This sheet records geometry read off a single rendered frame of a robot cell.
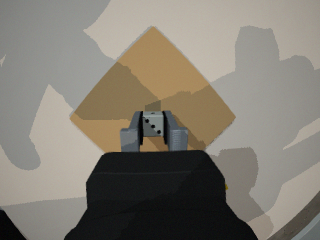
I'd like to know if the white die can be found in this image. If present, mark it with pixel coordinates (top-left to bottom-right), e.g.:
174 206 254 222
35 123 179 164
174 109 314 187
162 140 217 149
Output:
142 111 163 137

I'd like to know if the tan square mat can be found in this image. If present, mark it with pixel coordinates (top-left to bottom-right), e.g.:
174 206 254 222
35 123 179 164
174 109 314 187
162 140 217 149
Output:
69 26 236 153

